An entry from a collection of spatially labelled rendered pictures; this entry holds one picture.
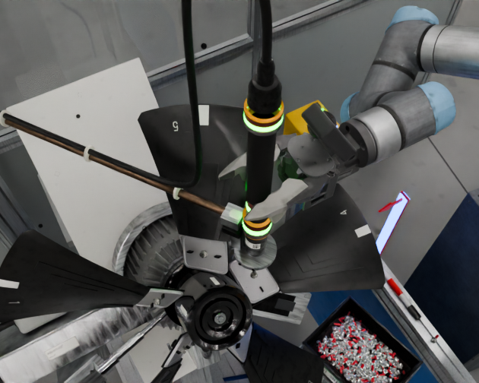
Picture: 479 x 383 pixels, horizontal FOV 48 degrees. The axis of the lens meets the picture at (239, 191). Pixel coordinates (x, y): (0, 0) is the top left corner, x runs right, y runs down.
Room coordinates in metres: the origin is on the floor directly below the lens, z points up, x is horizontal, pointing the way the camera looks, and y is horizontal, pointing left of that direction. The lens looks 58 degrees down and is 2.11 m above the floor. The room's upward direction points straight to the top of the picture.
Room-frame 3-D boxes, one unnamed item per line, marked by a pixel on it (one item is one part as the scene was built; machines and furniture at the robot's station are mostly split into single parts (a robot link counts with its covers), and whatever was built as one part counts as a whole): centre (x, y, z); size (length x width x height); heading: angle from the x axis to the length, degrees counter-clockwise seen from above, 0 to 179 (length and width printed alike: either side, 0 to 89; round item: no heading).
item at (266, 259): (0.39, -0.02, 1.34); 0.09 x 0.07 x 0.10; 64
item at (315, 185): (0.39, -0.09, 1.50); 0.09 x 0.05 x 0.02; 136
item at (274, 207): (0.36, -0.05, 1.48); 0.09 x 0.03 x 0.06; 136
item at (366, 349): (0.33, -0.28, 0.84); 0.19 x 0.14 x 0.04; 43
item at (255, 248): (0.39, -0.03, 1.50); 0.04 x 0.04 x 0.46
